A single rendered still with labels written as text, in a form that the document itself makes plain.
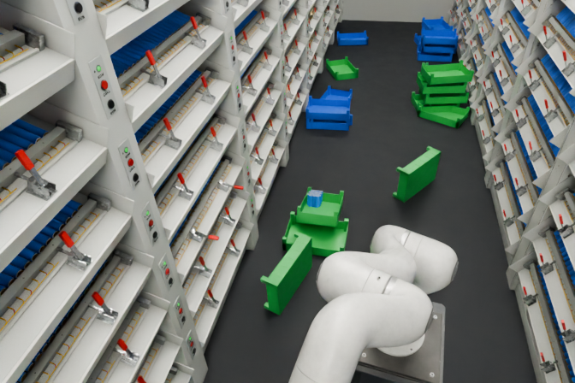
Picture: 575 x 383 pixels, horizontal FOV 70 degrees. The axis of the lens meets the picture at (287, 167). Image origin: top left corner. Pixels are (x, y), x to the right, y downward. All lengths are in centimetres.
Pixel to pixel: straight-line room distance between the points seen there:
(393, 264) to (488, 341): 104
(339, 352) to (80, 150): 61
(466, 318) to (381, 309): 124
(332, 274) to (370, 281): 7
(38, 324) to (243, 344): 105
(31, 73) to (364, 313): 66
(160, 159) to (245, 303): 94
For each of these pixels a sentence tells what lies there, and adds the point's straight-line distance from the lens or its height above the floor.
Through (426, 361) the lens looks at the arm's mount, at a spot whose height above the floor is 30.
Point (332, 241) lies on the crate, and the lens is 212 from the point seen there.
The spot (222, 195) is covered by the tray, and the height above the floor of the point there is 53.
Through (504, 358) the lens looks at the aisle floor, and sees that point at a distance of 192.
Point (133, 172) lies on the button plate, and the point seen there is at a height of 100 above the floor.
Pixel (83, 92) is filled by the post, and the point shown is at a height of 122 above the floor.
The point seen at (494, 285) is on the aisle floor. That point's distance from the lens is 212.
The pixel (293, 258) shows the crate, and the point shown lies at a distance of 178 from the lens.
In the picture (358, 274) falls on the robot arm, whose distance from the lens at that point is 81.
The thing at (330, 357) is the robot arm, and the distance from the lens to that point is 68.
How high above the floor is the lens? 156
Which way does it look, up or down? 37 degrees down
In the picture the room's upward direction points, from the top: 3 degrees counter-clockwise
